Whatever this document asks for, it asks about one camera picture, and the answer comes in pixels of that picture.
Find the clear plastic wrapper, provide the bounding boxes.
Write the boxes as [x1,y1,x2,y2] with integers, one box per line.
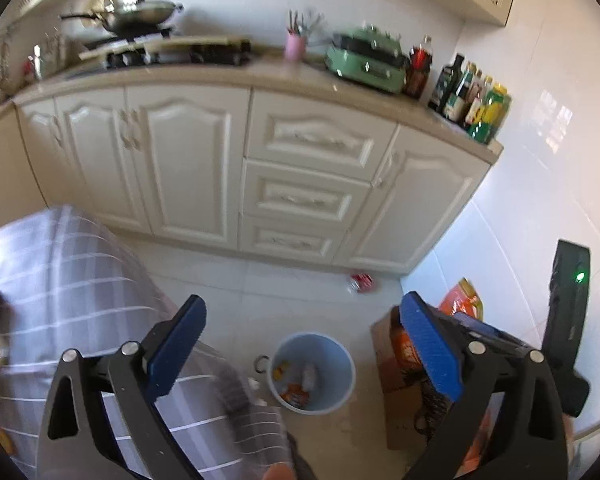
[300,363,318,393]

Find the orange snack bag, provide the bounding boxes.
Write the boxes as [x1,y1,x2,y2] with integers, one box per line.
[279,384,311,410]

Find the yellow candy wrapper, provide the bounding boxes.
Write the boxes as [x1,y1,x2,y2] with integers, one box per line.
[272,362,290,382]

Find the blue trash bin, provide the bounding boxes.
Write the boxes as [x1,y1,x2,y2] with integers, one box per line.
[253,332,356,416]

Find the person's left hand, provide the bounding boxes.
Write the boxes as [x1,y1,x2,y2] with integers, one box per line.
[262,463,296,480]

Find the orange rice bag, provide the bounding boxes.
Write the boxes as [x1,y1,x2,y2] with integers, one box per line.
[399,292,498,479]

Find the cardboard box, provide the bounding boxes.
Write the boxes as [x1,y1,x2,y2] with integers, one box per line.
[370,306,450,457]

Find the red soda can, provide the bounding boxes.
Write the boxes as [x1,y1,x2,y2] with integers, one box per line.
[348,273,375,294]

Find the grey checked tablecloth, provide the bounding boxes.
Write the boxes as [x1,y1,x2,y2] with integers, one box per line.
[0,206,292,479]

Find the green yellow bottle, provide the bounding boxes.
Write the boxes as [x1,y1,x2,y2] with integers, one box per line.
[469,84,508,144]

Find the dark oil bottle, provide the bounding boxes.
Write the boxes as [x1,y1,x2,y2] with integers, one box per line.
[428,53,465,114]

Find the cream lower cabinets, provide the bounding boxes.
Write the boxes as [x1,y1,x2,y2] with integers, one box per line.
[0,84,496,274]

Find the red sauce bottle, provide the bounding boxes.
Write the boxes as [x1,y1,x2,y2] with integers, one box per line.
[403,35,432,100]

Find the green electric cooker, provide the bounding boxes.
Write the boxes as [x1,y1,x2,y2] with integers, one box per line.
[325,25,407,94]

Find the pink utensil holder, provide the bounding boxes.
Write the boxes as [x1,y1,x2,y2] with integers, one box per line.
[284,32,306,63]

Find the steel steamer pot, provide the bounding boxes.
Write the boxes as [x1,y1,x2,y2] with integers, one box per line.
[29,29,70,81]

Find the black gas stove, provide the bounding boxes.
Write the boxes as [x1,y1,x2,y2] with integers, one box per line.
[79,27,252,70]

